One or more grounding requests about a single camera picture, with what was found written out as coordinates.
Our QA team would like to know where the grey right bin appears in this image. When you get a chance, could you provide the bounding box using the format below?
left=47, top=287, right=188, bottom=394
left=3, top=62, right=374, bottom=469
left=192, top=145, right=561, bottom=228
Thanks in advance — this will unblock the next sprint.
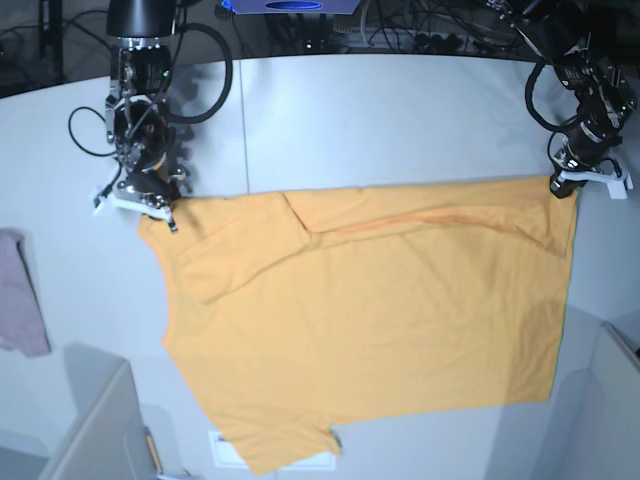
left=536, top=323, right=639, bottom=479

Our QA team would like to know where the pink folded cloth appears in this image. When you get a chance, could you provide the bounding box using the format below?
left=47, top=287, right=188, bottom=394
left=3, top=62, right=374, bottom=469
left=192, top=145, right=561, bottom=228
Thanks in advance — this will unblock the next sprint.
left=1, top=230, right=51, bottom=357

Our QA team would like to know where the grey bin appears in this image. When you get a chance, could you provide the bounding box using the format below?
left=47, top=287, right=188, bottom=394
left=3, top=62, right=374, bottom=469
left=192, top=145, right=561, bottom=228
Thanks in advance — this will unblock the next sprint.
left=536, top=323, right=639, bottom=479
left=1, top=343, right=159, bottom=479

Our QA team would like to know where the grey left bin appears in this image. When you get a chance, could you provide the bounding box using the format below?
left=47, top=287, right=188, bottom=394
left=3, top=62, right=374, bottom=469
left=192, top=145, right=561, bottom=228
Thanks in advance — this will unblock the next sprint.
left=1, top=343, right=159, bottom=479

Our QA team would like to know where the white table label plate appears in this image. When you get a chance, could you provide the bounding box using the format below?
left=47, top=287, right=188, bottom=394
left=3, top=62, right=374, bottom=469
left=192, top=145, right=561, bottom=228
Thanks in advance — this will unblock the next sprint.
left=209, top=431, right=337, bottom=471

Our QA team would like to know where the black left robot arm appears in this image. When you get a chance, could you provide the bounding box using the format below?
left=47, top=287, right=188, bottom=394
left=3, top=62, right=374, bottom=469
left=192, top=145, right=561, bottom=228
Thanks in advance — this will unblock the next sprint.
left=510, top=1, right=638, bottom=200

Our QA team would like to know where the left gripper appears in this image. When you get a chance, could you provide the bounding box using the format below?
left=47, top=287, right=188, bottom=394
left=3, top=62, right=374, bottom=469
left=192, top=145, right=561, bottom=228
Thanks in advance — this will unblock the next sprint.
left=549, top=124, right=622, bottom=199

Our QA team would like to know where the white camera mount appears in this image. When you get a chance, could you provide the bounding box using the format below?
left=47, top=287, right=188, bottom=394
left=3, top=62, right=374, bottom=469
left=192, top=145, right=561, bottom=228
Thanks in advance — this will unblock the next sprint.
left=560, top=170, right=634, bottom=200
left=90, top=188, right=173, bottom=223

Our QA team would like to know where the purple base unit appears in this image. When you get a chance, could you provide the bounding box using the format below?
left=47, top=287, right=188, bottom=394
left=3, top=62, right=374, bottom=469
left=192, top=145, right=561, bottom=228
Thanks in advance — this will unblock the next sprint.
left=228, top=0, right=360, bottom=15

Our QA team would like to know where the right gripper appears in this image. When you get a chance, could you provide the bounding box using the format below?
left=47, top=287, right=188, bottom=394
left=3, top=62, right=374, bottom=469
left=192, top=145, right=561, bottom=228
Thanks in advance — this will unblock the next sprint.
left=115, top=142, right=192, bottom=233

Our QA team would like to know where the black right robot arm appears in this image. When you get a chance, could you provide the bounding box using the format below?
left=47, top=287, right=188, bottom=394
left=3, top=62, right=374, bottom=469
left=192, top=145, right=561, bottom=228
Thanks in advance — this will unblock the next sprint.
left=104, top=1, right=189, bottom=232

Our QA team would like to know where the orange pencil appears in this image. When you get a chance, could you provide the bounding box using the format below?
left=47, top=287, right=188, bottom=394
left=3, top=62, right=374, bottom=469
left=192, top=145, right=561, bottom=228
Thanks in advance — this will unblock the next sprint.
left=145, top=433, right=163, bottom=474

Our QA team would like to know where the yellow T-shirt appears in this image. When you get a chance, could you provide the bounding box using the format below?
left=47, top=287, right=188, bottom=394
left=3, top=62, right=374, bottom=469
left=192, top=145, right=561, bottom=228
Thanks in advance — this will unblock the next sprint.
left=138, top=177, right=577, bottom=475

